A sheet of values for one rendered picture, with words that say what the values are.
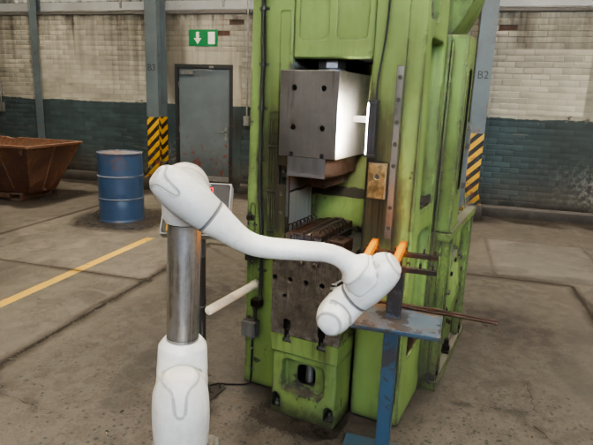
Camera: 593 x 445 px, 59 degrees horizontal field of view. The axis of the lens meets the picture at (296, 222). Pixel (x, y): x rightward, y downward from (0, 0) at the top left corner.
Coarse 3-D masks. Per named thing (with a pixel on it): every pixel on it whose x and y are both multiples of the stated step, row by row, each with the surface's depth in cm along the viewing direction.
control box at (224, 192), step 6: (210, 186) 265; (216, 186) 265; (222, 186) 265; (228, 186) 265; (216, 192) 264; (222, 192) 264; (228, 192) 264; (222, 198) 263; (228, 198) 263; (228, 204) 262; (162, 222) 260; (162, 228) 259; (162, 234) 259; (204, 234) 258
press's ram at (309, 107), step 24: (288, 72) 243; (312, 72) 237; (336, 72) 232; (288, 96) 245; (312, 96) 239; (336, 96) 234; (360, 96) 258; (288, 120) 247; (312, 120) 242; (336, 120) 236; (360, 120) 251; (288, 144) 250; (312, 144) 244; (336, 144) 239; (360, 144) 268
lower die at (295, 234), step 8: (304, 224) 279; (312, 224) 275; (328, 224) 272; (336, 224) 276; (344, 224) 277; (288, 232) 261; (296, 232) 258; (312, 232) 255; (328, 232) 259; (304, 240) 256; (312, 240) 254; (320, 240) 252
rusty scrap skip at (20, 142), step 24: (0, 144) 874; (24, 144) 862; (48, 144) 768; (72, 144) 813; (0, 168) 767; (24, 168) 753; (48, 168) 793; (0, 192) 793; (24, 192) 783; (48, 192) 835
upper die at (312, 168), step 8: (288, 160) 251; (296, 160) 249; (304, 160) 247; (312, 160) 245; (320, 160) 244; (328, 160) 246; (336, 160) 255; (344, 160) 264; (352, 160) 275; (288, 168) 252; (296, 168) 250; (304, 168) 248; (312, 168) 246; (320, 168) 244; (328, 168) 247; (336, 168) 256; (344, 168) 266; (352, 168) 276; (296, 176) 251; (304, 176) 249; (312, 176) 247; (320, 176) 245; (328, 176) 249
